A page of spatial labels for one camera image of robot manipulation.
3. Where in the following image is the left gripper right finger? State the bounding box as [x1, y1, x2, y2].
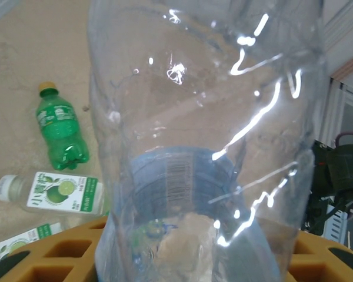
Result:
[282, 230, 353, 282]

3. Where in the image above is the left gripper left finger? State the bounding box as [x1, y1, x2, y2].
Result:
[0, 216, 111, 282]

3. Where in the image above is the lime label clear bottle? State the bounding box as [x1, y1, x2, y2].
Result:
[0, 222, 64, 267]
[0, 171, 106, 218]

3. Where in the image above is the green soda bottle yellow cap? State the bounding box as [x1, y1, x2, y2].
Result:
[35, 81, 91, 172]

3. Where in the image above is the blue-capped blue label bottle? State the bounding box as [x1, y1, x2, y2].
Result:
[86, 0, 326, 282]

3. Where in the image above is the white slotted cable duct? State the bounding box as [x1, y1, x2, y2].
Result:
[325, 205, 351, 244]

